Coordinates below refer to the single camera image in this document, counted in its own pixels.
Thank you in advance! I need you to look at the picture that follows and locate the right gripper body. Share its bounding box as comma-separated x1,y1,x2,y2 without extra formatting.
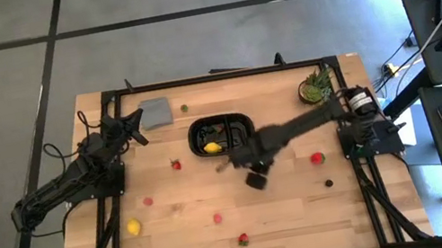
243,168,270,194

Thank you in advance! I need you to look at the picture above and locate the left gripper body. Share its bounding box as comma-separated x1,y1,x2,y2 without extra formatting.
98,110,137,153

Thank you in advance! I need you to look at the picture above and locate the yellow toy lemon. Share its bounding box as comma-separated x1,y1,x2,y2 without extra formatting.
201,139,224,156
124,217,144,238

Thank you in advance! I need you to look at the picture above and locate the dark berry with stem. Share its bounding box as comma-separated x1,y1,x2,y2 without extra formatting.
198,128,214,143

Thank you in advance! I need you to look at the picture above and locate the black plastic tupperware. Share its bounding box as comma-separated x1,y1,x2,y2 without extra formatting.
184,108,260,161

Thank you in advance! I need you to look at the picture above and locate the grey folded cloth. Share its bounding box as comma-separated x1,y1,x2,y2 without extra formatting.
137,94,177,132

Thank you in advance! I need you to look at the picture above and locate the strawberry with large mesh leaves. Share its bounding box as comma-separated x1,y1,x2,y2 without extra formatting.
235,232,252,248

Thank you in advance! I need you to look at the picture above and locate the potted succulent plant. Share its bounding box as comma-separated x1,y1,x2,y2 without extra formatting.
293,66,337,109

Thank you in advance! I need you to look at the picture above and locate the yellow power plug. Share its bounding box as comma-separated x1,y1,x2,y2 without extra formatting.
383,60,400,77

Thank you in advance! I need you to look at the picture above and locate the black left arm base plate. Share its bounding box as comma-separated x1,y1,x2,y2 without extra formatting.
58,158,130,206

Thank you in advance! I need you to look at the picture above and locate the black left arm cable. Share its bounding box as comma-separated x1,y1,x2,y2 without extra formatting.
36,109,96,165

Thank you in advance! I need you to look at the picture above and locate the black aluminium table frame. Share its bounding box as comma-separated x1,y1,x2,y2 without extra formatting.
26,29,442,248

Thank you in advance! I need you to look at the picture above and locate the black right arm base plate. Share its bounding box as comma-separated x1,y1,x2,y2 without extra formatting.
337,115,407,164

